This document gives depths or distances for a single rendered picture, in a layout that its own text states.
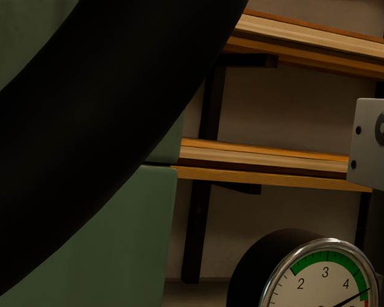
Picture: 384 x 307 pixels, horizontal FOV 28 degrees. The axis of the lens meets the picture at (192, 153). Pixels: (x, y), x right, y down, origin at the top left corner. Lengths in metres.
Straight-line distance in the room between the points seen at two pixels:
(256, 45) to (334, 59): 0.38
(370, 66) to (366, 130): 2.43
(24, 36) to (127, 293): 0.12
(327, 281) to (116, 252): 0.09
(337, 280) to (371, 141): 0.47
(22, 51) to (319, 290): 0.16
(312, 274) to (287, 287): 0.01
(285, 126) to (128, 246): 3.26
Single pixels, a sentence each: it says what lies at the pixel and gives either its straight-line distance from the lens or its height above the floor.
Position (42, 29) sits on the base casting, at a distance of 0.32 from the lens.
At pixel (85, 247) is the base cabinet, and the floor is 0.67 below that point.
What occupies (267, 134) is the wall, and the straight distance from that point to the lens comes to 3.53.
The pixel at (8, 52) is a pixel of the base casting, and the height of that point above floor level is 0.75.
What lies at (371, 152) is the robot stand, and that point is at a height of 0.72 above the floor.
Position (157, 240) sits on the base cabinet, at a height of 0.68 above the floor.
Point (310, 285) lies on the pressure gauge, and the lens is 0.32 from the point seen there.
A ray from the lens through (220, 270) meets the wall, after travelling 3.51.
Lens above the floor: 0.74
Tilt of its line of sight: 3 degrees down
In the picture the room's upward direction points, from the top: 7 degrees clockwise
